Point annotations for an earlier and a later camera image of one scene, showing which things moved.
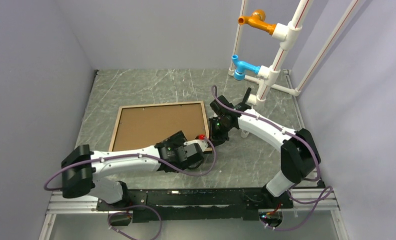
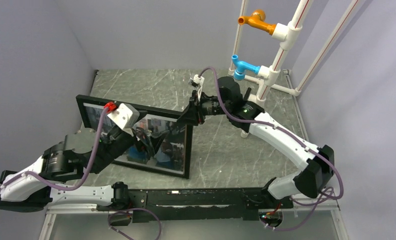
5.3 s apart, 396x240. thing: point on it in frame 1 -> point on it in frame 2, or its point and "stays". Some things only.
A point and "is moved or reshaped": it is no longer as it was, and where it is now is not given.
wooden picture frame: [141, 126] is moved or reshaped
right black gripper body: [219, 131] -> [211, 106]
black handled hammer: [244, 105] stays
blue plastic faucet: [241, 66] stays
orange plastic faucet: [256, 20] stays
